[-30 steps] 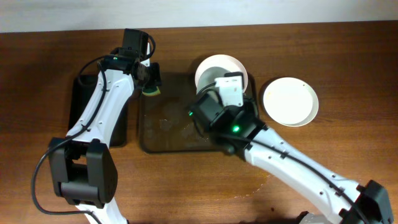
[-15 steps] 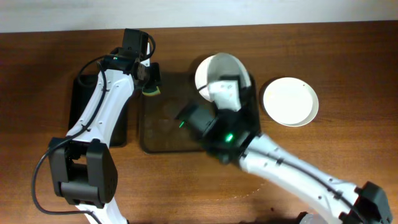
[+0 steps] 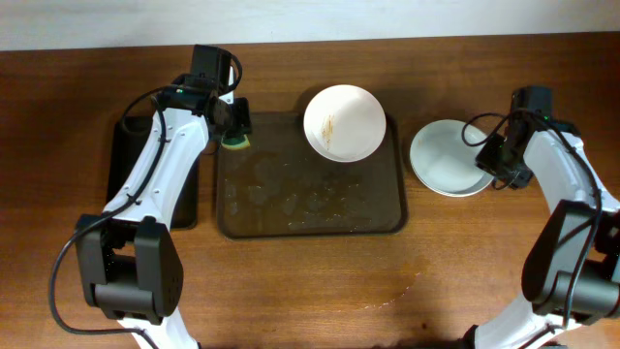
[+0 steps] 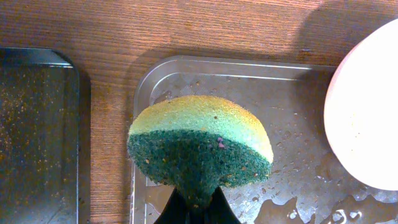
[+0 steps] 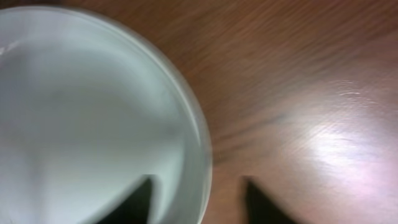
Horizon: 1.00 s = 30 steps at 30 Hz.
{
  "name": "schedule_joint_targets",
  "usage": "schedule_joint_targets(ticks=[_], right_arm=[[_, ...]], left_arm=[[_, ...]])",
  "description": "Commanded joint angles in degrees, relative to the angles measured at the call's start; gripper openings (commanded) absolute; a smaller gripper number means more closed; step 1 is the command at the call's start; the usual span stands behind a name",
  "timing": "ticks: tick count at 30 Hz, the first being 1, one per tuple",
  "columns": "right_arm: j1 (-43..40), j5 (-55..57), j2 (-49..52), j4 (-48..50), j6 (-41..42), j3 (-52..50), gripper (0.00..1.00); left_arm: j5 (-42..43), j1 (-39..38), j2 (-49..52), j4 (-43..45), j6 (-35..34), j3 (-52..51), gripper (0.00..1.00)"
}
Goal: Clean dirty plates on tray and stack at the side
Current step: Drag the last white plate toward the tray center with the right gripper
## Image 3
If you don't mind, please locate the green yellow sponge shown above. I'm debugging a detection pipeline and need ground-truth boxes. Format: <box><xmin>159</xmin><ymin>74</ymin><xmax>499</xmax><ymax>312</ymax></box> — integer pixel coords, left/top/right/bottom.
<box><xmin>222</xmin><ymin>135</ymin><xmax>250</xmax><ymax>150</ymax></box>

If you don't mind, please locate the pale blue plate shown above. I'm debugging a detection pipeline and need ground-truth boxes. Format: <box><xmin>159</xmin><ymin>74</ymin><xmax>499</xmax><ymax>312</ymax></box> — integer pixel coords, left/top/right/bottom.
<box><xmin>409</xmin><ymin>119</ymin><xmax>493</xmax><ymax>181</ymax></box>

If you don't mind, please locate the cream plate top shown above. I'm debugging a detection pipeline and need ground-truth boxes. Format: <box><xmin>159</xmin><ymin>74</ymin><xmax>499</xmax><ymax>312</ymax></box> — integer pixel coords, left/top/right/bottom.
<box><xmin>302</xmin><ymin>84</ymin><xmax>387</xmax><ymax>163</ymax></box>

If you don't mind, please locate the white plate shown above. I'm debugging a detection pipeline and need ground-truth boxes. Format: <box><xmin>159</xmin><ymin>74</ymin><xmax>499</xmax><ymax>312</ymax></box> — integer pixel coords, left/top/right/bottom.
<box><xmin>418</xmin><ymin>173</ymin><xmax>491</xmax><ymax>197</ymax></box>

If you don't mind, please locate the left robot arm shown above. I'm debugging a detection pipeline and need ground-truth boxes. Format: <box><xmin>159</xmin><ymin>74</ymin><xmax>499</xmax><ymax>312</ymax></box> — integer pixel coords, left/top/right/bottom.
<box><xmin>65</xmin><ymin>45</ymin><xmax>252</xmax><ymax>348</ymax></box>

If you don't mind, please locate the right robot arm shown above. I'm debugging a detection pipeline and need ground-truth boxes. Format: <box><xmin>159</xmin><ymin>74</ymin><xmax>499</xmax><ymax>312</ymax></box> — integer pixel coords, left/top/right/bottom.
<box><xmin>458</xmin><ymin>85</ymin><xmax>619</xmax><ymax>348</ymax></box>

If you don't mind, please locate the small black tray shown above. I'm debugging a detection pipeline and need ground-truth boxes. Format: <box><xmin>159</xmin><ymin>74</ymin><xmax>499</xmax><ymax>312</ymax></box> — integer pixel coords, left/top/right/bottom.
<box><xmin>106</xmin><ymin>121</ymin><xmax>200</xmax><ymax>230</ymax></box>

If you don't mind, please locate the brown plastic serving tray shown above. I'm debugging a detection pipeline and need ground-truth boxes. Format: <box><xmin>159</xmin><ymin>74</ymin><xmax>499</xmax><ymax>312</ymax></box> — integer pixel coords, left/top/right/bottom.
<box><xmin>216</xmin><ymin>112</ymin><xmax>408</xmax><ymax>239</ymax></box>

